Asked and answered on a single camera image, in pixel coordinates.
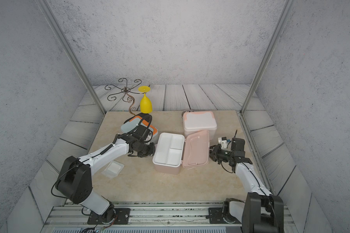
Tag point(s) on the white pink medicine box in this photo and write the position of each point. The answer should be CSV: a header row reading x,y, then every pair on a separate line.
x,y
194,122

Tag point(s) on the white tray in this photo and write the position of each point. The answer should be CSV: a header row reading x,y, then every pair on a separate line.
x,y
169,150

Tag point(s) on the left aluminium frame post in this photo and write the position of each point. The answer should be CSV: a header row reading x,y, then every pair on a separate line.
x,y
54,25

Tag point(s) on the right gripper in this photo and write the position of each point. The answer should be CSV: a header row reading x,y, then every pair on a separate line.
x,y
214,154

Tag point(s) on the grey orange medicine box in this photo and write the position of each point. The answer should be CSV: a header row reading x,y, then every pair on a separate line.
x,y
131,123

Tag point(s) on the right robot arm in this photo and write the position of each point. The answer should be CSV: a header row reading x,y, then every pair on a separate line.
x,y
261,212

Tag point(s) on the right aluminium frame post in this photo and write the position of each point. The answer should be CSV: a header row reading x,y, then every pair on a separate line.
x,y
288,6

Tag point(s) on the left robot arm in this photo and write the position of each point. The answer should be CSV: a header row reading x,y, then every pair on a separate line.
x,y
75,179

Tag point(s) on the aluminium frame post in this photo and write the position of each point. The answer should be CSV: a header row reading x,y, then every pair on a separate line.
x,y
288,6
54,25

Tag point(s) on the grey round object behind box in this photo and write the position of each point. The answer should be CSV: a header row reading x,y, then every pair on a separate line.
x,y
186,111

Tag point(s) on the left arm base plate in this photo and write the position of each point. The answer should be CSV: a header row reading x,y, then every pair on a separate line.
x,y
117,216

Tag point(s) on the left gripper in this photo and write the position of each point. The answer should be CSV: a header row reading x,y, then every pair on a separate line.
x,y
152,152

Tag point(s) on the yellow plastic wine glass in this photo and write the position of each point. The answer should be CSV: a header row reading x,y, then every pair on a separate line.
x,y
145,104

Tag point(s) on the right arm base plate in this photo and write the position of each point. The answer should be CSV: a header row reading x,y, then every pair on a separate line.
x,y
218,215

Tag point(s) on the brown wire glass rack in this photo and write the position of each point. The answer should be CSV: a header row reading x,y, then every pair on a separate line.
x,y
128,93

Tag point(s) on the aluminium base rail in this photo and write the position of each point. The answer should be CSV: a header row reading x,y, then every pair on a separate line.
x,y
149,217

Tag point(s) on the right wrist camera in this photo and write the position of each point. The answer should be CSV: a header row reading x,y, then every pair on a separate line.
x,y
224,142

